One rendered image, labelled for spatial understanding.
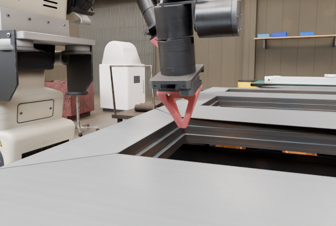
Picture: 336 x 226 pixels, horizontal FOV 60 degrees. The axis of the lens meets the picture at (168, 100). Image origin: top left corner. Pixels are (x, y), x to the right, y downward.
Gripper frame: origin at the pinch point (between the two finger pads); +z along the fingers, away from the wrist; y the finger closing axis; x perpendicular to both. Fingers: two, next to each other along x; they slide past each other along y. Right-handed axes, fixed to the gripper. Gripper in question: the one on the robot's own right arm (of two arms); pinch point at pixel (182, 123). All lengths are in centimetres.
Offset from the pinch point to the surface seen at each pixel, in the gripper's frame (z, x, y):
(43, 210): -7.0, 1.2, -30.9
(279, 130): 4.1, -15.9, 7.8
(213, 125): 3.8, -3.8, 7.9
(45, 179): -6.0, 5.2, -26.3
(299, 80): 95, -52, 352
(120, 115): 117, 169, 268
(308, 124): 2.7, -20.7, 7.7
